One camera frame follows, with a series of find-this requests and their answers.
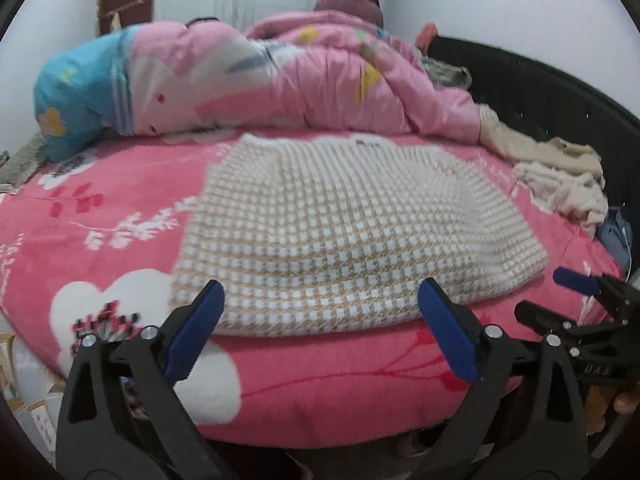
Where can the grey green patterned mat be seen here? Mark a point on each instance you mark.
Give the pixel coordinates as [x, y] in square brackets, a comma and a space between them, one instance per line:
[18, 169]

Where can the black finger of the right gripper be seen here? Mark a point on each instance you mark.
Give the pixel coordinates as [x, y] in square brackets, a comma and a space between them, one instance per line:
[546, 322]

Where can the person's right hand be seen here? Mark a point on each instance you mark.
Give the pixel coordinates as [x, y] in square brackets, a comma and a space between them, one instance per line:
[600, 398]

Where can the pink blue patterned quilt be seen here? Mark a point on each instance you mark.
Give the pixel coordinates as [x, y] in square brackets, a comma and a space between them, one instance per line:
[323, 70]

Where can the beige white houndstooth knit garment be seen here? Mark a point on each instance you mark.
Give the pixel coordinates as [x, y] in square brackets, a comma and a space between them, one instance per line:
[333, 235]

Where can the black bed headboard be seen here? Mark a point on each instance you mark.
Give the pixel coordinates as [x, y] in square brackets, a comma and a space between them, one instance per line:
[543, 102]

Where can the blue denim garment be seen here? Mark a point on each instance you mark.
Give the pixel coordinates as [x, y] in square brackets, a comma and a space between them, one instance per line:
[615, 234]

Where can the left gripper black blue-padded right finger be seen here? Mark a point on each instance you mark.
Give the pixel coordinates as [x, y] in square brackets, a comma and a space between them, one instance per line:
[553, 443]

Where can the pink floral fleece blanket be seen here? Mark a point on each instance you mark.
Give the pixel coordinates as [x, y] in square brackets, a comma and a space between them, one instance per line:
[106, 228]

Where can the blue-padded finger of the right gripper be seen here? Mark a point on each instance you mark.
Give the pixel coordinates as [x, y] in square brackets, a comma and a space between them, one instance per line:
[619, 299]

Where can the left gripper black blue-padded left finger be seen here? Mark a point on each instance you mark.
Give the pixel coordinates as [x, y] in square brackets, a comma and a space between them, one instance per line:
[120, 417]

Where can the beige crumpled clothes pile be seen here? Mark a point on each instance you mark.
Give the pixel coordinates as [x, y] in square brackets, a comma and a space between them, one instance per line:
[564, 177]

